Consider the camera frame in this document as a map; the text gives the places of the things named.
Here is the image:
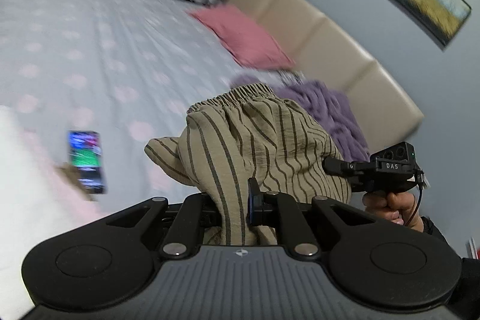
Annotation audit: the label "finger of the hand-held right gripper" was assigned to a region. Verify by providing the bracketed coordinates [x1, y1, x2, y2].
[322, 157, 374, 177]

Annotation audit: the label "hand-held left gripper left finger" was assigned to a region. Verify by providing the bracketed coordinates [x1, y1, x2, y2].
[85, 192, 223, 261]

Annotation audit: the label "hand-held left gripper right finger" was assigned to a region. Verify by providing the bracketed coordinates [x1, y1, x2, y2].
[246, 177, 391, 261]

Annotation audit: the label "olive striped pants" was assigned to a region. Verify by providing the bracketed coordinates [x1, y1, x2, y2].
[144, 83, 353, 246]

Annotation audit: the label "person's right forearm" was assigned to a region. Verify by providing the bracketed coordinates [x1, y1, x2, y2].
[412, 216, 480, 307]

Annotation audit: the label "person's right hand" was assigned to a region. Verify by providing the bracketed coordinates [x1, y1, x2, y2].
[362, 190, 421, 231]

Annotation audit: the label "purple fleece robe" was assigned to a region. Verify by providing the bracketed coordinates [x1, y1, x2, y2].
[229, 73, 372, 164]

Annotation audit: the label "grey patterned cloth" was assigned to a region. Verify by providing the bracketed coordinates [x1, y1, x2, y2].
[277, 70, 306, 85]

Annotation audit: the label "beige padded headboard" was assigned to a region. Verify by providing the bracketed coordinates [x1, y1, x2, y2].
[228, 0, 425, 153]

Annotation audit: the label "black smartphone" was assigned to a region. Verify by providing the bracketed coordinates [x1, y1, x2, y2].
[67, 130, 108, 195]

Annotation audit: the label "pink pillow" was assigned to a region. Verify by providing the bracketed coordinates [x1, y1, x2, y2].
[188, 4, 298, 68]

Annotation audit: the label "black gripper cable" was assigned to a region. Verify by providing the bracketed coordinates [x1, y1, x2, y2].
[403, 170, 429, 228]

